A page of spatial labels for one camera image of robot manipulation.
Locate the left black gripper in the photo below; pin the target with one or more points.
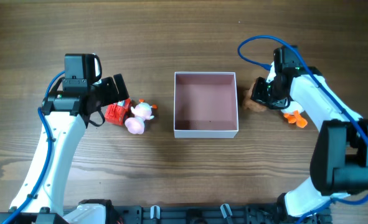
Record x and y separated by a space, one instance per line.
113 95

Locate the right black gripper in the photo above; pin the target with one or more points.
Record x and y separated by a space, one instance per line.
257 94

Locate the red toy fire truck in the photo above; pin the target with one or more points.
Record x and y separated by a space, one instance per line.
117 113

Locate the white plush duck toy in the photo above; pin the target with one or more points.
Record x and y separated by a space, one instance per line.
293 114

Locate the pink plush pig toy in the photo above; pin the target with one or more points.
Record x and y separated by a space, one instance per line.
141 112

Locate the brown plush bear toy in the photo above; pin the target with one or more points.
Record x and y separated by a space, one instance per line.
249 104

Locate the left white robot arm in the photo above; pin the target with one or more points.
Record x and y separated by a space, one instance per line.
69 101

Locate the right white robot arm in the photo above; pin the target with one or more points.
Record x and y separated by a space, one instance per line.
339 165

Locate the white cardboard box pink interior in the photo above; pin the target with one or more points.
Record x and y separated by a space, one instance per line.
205 105

